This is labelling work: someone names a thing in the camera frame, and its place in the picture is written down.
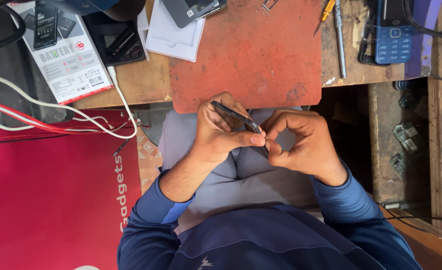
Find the white battery box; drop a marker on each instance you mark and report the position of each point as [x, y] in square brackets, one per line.
[72, 63]

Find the dark blue object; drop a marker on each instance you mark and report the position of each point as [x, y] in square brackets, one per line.
[93, 7]

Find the black phone frame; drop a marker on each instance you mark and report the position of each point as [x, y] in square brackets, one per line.
[366, 48]

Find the purple board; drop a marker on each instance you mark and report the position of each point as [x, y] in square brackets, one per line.
[425, 30]

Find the yellow screwdriver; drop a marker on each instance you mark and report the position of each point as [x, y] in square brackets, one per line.
[326, 15]

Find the white box insert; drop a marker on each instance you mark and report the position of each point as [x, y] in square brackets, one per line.
[170, 39]

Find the blue keypad phone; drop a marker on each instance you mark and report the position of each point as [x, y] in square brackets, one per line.
[393, 37]

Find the black pen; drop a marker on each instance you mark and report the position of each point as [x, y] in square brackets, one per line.
[121, 147]

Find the small metal card tray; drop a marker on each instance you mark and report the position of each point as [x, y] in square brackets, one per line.
[269, 4]

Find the red board with white lettering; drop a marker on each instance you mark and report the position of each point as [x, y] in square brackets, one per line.
[55, 198]

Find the wooden drawer with phone parts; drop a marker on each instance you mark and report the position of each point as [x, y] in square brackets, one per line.
[404, 150]

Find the person's blue sweatshirt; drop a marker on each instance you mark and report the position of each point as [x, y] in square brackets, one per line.
[266, 240]

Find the person's left hand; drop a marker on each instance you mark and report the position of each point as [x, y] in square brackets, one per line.
[213, 138]

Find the person's grey trousers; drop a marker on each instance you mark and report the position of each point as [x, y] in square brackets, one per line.
[243, 176]

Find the person's right hand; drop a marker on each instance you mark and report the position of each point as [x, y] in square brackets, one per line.
[311, 150]

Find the red work mat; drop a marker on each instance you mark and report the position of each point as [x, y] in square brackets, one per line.
[251, 56]

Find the black smartphone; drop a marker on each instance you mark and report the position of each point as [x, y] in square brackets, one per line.
[239, 117]

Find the black plastic tray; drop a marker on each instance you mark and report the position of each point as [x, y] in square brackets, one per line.
[115, 41]

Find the silver metal tool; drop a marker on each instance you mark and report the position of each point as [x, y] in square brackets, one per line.
[341, 41]

